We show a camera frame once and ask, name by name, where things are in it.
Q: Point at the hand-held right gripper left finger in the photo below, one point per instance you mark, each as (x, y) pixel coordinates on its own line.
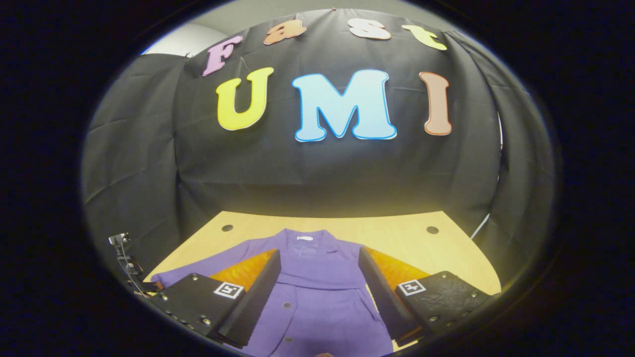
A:
(255, 302)

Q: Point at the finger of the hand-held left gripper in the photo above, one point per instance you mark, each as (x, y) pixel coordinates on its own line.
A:
(155, 286)

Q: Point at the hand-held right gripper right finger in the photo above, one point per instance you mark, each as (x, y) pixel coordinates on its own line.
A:
(379, 297)

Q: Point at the purple knit cardigan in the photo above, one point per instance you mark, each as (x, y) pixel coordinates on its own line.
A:
(317, 307)

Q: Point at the black backdrop cloth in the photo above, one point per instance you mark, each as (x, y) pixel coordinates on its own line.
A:
(317, 173)

